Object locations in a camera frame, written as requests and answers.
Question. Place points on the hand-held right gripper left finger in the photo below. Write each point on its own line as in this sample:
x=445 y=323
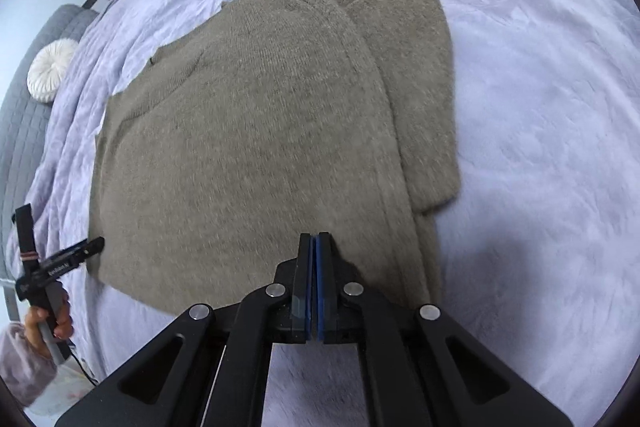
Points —
x=306 y=297

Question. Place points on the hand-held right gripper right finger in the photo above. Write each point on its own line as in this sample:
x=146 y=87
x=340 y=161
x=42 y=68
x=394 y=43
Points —
x=324 y=297

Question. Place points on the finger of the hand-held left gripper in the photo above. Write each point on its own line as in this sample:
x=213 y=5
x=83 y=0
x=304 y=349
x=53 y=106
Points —
x=89 y=249

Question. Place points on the olive brown knit sweater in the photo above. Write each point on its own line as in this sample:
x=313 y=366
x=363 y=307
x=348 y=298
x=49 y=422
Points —
x=250 y=157

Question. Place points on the person's left forearm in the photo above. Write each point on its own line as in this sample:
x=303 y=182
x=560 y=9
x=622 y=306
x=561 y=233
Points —
x=25 y=367

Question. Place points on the person's left hand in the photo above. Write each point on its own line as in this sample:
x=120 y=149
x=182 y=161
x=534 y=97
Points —
x=42 y=324

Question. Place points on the white plastic bag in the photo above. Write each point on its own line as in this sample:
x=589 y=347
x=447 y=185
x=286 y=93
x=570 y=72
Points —
x=67 y=387

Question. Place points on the grey quilted headboard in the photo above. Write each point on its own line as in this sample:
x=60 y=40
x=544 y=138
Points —
x=30 y=122

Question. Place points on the round white pleated pillow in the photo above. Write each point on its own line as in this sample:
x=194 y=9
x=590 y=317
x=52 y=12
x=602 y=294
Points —
x=49 y=69

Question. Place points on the lavender plush blanket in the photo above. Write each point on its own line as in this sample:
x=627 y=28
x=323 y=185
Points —
x=525 y=132

